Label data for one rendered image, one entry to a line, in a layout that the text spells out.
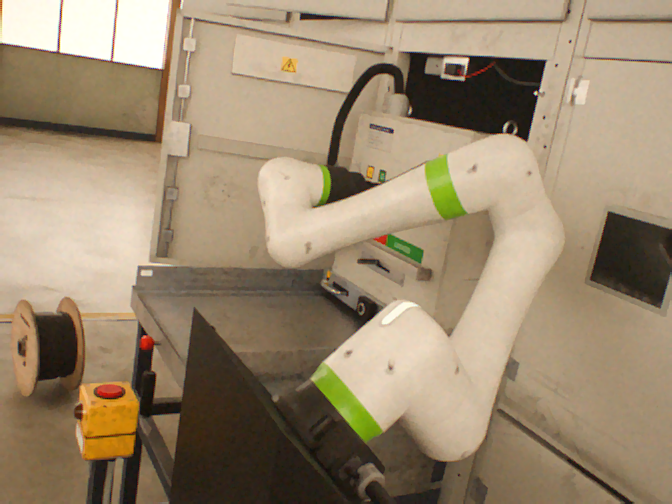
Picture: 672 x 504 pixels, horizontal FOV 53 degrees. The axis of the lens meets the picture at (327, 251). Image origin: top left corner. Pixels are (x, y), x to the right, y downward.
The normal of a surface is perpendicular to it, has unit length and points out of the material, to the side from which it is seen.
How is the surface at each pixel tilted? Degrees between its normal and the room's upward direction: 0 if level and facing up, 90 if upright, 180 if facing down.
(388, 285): 90
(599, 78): 90
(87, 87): 90
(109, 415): 90
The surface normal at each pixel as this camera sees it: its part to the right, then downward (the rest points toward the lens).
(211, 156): 0.11, 0.25
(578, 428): -0.87, -0.04
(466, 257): 0.46, 0.28
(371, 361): -0.18, -0.44
